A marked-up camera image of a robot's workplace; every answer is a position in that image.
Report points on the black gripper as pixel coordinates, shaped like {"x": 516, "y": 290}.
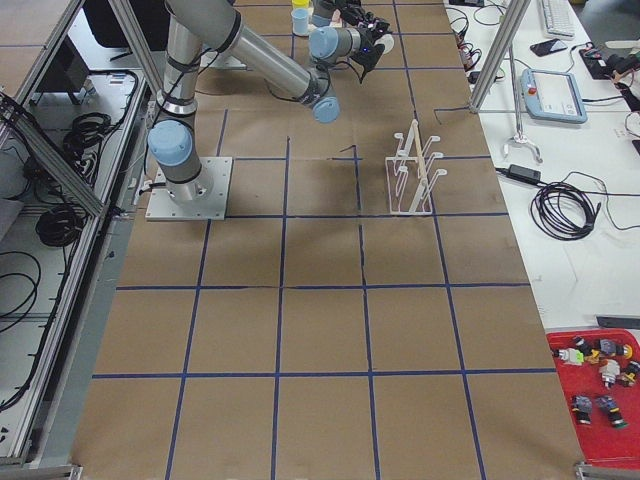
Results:
{"x": 367, "y": 59}

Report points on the white ikea cup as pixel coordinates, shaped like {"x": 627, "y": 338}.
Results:
{"x": 387, "y": 42}

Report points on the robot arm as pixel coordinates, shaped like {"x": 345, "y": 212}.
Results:
{"x": 204, "y": 35}

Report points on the light blue cup near base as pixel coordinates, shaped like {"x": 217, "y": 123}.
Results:
{"x": 300, "y": 22}

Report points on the yellow cup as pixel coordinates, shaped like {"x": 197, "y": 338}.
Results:
{"x": 300, "y": 4}

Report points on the black smartphone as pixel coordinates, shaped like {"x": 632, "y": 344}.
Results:
{"x": 548, "y": 47}

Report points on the black power adapter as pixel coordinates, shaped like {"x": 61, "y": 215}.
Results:
{"x": 524, "y": 174}

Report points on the blue teach pendant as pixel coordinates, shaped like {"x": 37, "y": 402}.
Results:
{"x": 552, "y": 96}

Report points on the white keyboard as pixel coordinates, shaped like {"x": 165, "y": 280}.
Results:
{"x": 556, "y": 18}

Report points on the red parts tray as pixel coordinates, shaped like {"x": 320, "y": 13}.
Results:
{"x": 599, "y": 375}

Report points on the white wire cup rack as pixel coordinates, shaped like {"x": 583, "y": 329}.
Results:
{"x": 410, "y": 173}

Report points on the aluminium frame post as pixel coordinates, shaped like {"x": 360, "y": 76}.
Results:
{"x": 502, "y": 41}

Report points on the green handled reacher grabber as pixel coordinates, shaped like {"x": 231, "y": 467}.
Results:
{"x": 520, "y": 100}

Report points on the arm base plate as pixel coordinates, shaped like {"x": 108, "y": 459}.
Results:
{"x": 204, "y": 198}

